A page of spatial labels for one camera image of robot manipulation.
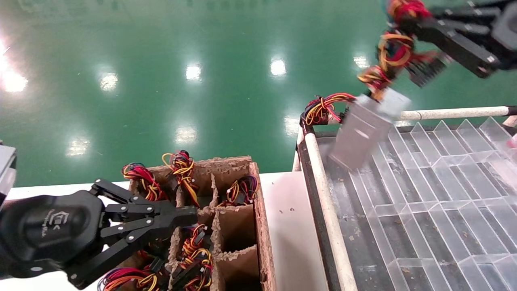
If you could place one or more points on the brown cardboard divider box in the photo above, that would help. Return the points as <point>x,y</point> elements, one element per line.
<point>264,226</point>

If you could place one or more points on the white padded cart leg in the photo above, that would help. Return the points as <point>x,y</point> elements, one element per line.
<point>298,157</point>

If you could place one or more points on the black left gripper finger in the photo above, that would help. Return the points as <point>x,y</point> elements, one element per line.
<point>161,210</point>
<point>161,230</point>

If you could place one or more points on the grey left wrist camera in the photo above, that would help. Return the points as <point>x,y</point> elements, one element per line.
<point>6,169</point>

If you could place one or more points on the white red sign card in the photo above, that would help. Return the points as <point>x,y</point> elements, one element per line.
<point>513,143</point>

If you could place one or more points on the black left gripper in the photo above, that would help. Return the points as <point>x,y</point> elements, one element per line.
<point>40,230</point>

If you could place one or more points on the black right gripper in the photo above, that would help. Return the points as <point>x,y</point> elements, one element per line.
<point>509,36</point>

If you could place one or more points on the white padded cart rail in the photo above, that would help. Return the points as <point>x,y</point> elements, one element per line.
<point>512,121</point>
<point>329,210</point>
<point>456,113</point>

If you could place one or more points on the clear acrylic divider tray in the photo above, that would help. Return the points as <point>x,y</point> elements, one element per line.
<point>444,202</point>

